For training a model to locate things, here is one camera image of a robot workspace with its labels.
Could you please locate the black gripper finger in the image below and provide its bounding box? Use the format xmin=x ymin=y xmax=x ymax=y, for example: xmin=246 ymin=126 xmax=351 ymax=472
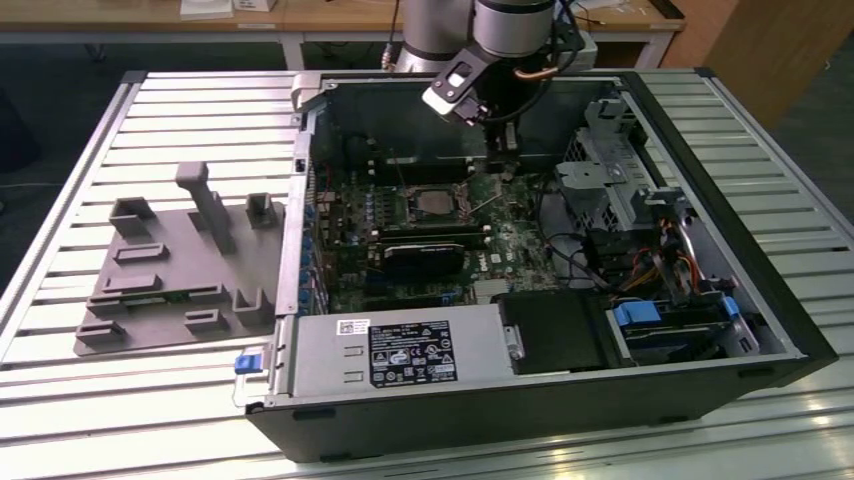
xmin=485 ymin=124 xmax=522 ymax=174

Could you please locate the silver square CPU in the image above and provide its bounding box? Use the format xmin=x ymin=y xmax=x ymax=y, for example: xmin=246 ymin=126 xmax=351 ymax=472
xmin=414 ymin=192 xmax=455 ymax=214

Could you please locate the CPU socket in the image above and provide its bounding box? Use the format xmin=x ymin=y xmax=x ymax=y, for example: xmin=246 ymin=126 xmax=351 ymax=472
xmin=399 ymin=183 xmax=477 ymax=225

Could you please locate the black RAM slot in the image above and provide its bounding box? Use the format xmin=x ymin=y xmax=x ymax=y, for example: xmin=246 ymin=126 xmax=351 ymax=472
xmin=381 ymin=223 xmax=483 ymax=233
xmin=378 ymin=229 xmax=487 ymax=241

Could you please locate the black expansion slot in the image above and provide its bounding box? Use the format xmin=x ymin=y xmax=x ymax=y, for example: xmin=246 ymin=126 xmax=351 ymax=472
xmin=363 ymin=295 xmax=446 ymax=310

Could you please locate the black drive bay cover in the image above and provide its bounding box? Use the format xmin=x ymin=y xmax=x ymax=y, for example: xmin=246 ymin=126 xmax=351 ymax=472
xmin=497 ymin=291 xmax=626 ymax=375

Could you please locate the grey metal drive cage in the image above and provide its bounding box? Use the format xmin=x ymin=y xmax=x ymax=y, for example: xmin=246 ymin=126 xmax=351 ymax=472
xmin=551 ymin=98 xmax=693 ymax=236

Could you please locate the green motherboard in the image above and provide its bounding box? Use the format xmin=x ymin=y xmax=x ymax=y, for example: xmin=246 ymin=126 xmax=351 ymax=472
xmin=303 ymin=164 xmax=569 ymax=316

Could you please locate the black graphics card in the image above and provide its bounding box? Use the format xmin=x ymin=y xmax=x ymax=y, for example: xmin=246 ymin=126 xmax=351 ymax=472
xmin=378 ymin=238 xmax=469 ymax=280

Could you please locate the small silver chipset heatsink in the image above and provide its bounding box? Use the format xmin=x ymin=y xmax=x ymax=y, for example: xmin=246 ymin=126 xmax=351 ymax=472
xmin=474 ymin=279 xmax=513 ymax=301

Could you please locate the blue disk carrier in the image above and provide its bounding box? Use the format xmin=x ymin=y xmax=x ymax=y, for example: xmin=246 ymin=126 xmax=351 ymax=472
xmin=612 ymin=299 xmax=664 ymax=327

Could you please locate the wooden cabinet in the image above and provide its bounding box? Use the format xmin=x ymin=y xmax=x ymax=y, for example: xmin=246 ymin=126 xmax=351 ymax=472
xmin=666 ymin=0 xmax=854 ymax=130

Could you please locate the black hard disk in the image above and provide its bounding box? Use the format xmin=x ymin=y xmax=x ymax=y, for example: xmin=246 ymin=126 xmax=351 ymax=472
xmin=624 ymin=322 xmax=733 ymax=364

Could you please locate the large white box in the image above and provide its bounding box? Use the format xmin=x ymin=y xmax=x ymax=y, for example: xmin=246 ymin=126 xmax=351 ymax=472
xmin=178 ymin=0 xmax=237 ymax=22

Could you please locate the silver power supply unit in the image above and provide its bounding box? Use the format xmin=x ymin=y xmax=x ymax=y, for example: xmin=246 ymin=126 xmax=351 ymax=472
xmin=286 ymin=305 xmax=517 ymax=401

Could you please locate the grey parts rack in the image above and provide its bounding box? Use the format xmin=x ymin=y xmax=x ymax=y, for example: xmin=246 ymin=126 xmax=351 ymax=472
xmin=72 ymin=162 xmax=290 ymax=357

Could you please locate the black PC case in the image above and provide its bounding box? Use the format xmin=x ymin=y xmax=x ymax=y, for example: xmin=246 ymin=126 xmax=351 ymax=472
xmin=243 ymin=67 xmax=840 ymax=464

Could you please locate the green RAM stick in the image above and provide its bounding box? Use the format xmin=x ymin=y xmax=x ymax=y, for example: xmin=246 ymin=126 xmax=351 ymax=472
xmin=116 ymin=293 xmax=193 ymax=305

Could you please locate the wooden desk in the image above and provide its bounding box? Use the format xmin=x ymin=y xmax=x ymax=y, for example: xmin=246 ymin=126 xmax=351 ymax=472
xmin=0 ymin=0 xmax=688 ymax=71

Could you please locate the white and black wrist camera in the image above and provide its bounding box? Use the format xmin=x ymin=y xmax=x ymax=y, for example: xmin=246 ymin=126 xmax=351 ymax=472
xmin=421 ymin=57 xmax=490 ymax=125

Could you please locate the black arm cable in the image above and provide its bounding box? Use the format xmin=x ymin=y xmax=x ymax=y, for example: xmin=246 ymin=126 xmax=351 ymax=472
xmin=481 ymin=0 xmax=584 ymax=124

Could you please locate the black wire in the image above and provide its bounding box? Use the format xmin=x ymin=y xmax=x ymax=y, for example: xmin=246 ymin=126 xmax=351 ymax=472
xmin=543 ymin=234 xmax=613 ymax=291

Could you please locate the orange and yellow wire bundle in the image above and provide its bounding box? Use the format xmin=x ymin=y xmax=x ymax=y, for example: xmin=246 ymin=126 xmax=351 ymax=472
xmin=626 ymin=247 xmax=702 ymax=296

